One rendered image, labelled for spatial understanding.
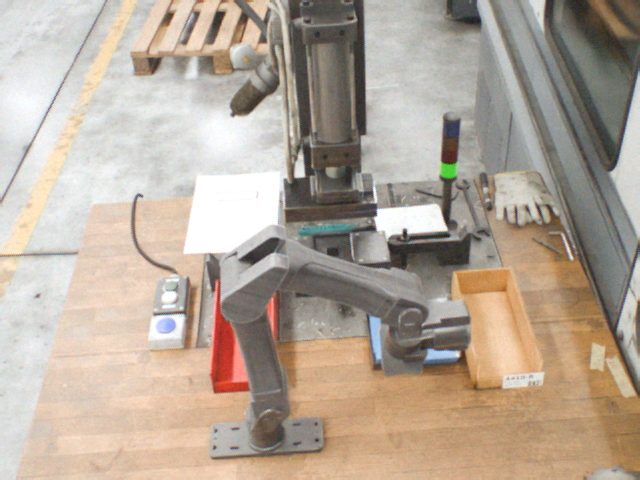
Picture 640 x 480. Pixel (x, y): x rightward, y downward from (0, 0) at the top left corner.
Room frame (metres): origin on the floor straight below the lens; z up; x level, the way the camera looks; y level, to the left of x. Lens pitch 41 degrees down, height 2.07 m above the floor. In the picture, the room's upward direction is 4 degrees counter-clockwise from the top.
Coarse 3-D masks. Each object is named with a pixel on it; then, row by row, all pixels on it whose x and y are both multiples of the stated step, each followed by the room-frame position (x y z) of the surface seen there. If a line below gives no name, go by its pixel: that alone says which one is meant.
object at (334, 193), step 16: (320, 176) 1.21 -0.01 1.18; (336, 176) 1.21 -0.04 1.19; (352, 176) 1.21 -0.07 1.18; (368, 176) 1.26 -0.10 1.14; (288, 192) 1.23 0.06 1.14; (304, 192) 1.22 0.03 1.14; (320, 192) 1.16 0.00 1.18; (336, 192) 1.16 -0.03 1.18; (352, 192) 1.16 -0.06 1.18; (368, 192) 1.21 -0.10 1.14; (288, 208) 1.18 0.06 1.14; (304, 208) 1.17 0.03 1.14; (320, 208) 1.17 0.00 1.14; (336, 208) 1.17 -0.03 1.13; (352, 208) 1.17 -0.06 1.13; (368, 208) 1.17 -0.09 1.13
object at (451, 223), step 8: (448, 112) 1.39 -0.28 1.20; (456, 112) 1.39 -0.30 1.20; (448, 120) 1.36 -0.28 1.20; (456, 120) 1.36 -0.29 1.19; (440, 176) 1.37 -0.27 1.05; (456, 176) 1.36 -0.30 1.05; (448, 184) 1.37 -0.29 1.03; (448, 192) 1.37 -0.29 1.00; (448, 200) 1.37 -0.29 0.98; (448, 208) 1.37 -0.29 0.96; (448, 216) 1.37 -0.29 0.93; (448, 224) 1.37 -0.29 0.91; (456, 224) 1.37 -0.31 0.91
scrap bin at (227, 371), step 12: (216, 288) 1.16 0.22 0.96; (216, 300) 1.12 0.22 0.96; (276, 300) 1.16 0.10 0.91; (216, 312) 1.09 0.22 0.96; (276, 312) 1.12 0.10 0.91; (216, 324) 1.07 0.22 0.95; (228, 324) 1.11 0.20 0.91; (276, 324) 1.09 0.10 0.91; (216, 336) 1.04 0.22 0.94; (228, 336) 1.07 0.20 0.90; (276, 336) 1.06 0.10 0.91; (216, 348) 1.02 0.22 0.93; (228, 348) 1.04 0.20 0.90; (216, 360) 1.00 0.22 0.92; (228, 360) 1.01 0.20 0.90; (240, 360) 1.01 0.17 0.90; (216, 372) 0.97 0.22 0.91; (228, 372) 0.98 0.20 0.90; (240, 372) 0.98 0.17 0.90; (216, 384) 0.93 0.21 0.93; (228, 384) 0.93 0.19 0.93; (240, 384) 0.93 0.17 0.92
